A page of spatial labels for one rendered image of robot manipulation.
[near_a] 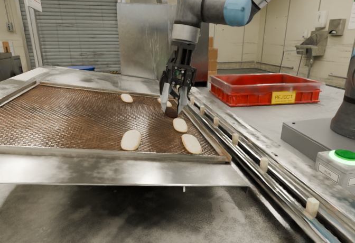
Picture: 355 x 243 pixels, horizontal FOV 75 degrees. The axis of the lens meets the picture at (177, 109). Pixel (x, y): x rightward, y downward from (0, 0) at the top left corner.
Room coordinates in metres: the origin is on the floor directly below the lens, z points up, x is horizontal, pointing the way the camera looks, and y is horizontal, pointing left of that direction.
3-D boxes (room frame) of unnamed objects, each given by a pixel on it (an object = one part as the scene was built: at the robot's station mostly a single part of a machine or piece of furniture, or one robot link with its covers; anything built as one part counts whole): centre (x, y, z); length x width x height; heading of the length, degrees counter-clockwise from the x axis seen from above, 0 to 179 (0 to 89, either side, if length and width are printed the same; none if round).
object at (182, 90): (0.68, -0.02, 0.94); 0.06 x 0.03 x 0.09; 13
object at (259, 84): (1.20, -0.44, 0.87); 0.49 x 0.34 x 0.10; 100
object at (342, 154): (0.41, -0.34, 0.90); 0.04 x 0.04 x 0.02
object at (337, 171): (0.41, -0.33, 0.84); 0.08 x 0.08 x 0.11; 13
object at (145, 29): (3.54, 0.55, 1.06); 4.40 x 0.55 x 0.48; 13
